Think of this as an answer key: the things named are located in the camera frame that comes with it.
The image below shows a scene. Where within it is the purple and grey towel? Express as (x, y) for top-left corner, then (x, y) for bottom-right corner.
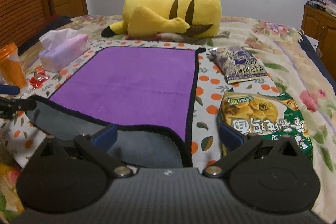
(26, 47), (203, 168)

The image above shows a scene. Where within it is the orange plastic cup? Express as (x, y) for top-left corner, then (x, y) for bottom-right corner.
(0, 43), (27, 89)

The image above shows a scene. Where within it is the small red candy wrapper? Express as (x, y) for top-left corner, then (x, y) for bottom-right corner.
(29, 71), (50, 89)

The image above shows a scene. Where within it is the orange-dotted white cloth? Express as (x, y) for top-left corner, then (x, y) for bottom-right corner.
(1, 40), (278, 168)

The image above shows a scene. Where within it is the green noodle snack bag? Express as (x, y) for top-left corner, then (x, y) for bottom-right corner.
(219, 91), (313, 161)

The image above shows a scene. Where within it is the pink tissue pack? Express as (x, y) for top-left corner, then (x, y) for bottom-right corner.
(39, 28), (90, 73)

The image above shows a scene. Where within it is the purple snack bag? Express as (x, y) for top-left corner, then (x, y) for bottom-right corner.
(209, 47), (268, 84)

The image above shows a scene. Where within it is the floral bed blanket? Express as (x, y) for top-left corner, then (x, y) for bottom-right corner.
(1, 15), (335, 223)

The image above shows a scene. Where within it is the white paper by cabinet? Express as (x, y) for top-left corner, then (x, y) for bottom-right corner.
(305, 35), (319, 52)

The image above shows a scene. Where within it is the yellow Pikachu plush toy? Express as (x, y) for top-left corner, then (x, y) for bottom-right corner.
(101, 0), (222, 38)

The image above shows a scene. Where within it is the wooden cabinet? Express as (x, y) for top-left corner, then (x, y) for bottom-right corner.
(301, 5), (336, 75)

